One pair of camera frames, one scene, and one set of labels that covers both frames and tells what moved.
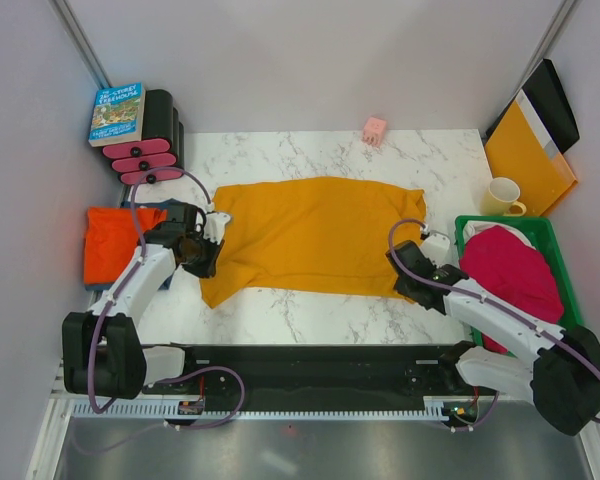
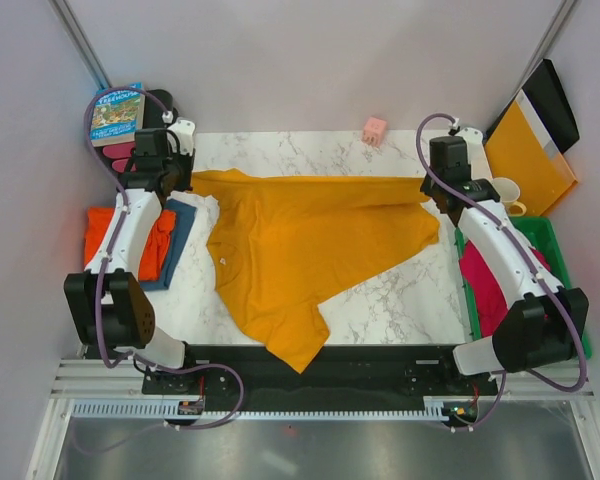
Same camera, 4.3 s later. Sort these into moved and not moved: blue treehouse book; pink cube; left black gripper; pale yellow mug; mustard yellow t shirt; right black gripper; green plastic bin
Moved: right black gripper; mustard yellow t shirt; left black gripper
Not moved: green plastic bin; blue treehouse book; pale yellow mug; pink cube
